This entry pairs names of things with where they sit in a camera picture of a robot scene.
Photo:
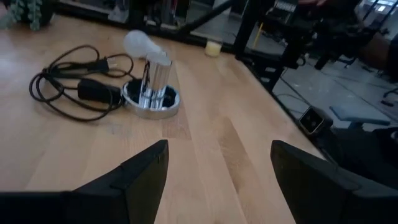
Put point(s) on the white lightbulb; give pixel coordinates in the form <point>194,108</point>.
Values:
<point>138,43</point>

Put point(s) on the potted succulent plant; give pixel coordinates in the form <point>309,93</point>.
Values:
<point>28,12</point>

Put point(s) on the small black table camera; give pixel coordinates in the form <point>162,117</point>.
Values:
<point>312,119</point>

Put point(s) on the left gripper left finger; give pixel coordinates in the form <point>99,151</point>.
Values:
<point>133,193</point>

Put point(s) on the black office chair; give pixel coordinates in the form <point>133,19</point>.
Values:
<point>342,37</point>

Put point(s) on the grey flat bench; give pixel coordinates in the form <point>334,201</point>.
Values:
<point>357,115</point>

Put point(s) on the yellow candle in glass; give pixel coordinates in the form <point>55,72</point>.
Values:
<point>213,49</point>

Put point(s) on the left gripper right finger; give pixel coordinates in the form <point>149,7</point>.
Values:
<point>311,193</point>

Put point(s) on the chrome lamp base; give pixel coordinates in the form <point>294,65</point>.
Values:
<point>155,81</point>

